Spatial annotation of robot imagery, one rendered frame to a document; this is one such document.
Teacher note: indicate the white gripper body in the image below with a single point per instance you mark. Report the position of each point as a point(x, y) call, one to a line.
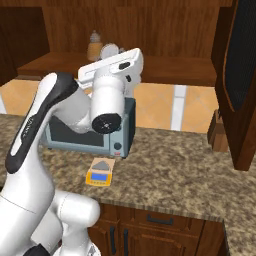
point(110, 64)

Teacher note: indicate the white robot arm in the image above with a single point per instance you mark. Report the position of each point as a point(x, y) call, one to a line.
point(26, 200)

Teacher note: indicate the grey canned food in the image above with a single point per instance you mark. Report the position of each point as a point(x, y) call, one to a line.
point(109, 50)

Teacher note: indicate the plain dark wooden cabinet door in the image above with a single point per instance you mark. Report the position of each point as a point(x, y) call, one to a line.
point(20, 40)

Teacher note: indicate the tan bottle with pale cap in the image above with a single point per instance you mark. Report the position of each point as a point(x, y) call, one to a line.
point(94, 48)

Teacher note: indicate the blue-grey toaster oven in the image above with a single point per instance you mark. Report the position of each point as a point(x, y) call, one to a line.
point(121, 126)

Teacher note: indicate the wooden knife block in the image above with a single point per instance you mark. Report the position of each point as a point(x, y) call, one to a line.
point(218, 133)

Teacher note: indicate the wooden base cupboard door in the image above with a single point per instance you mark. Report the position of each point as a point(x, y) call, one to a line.
point(160, 243)
point(101, 238)

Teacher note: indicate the wooden drawer front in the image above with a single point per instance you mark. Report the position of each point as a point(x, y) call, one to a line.
point(186, 221)

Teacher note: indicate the wooden wall cabinet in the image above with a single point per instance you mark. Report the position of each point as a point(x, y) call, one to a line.
point(173, 40)

